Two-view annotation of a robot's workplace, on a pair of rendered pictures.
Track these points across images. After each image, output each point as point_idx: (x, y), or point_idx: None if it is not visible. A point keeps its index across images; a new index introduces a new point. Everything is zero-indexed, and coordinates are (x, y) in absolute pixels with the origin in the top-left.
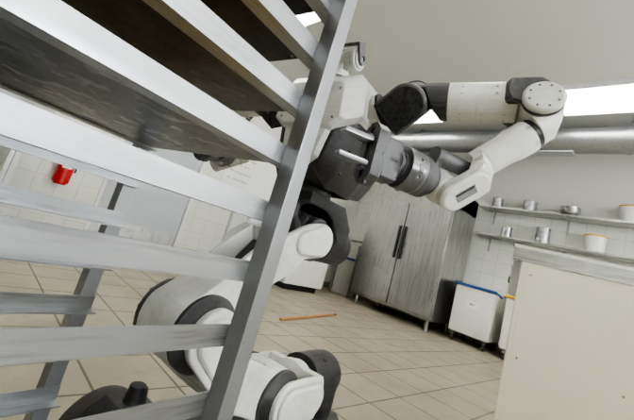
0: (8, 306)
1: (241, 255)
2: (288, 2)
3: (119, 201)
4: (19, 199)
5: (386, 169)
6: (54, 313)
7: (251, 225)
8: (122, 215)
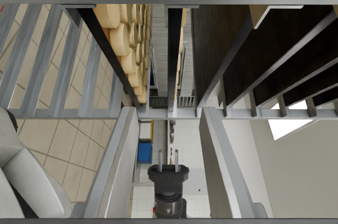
0: (37, 76)
1: (20, 202)
2: (303, 11)
3: (99, 109)
4: (93, 64)
5: None
6: (24, 91)
7: (64, 210)
8: (89, 114)
